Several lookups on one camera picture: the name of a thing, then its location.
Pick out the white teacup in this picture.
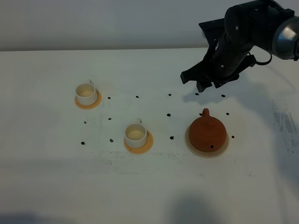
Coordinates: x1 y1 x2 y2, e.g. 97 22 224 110
124 118 148 148
75 79 98 105

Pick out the brown clay teapot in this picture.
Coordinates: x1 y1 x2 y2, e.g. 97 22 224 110
188 108 227 153

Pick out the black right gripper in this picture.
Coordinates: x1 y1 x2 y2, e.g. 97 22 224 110
180 19 253 92

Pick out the beige round teapot coaster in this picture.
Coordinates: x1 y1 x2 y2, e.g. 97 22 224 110
185 126 229 158

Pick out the orange coaster centre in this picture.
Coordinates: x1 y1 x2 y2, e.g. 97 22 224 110
123 131 154 154

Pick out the white teacup centre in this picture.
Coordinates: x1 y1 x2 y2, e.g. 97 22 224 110
124 118 148 148

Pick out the white teacup far left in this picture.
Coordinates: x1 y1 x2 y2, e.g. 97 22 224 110
75 79 98 105

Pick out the orange coaster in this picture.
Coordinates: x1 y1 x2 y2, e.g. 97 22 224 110
123 131 154 154
74 90 102 110

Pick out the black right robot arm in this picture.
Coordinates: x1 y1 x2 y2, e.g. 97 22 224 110
180 0 299 92

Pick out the orange coaster far left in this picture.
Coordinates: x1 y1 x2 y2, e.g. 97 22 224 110
74 90 102 110

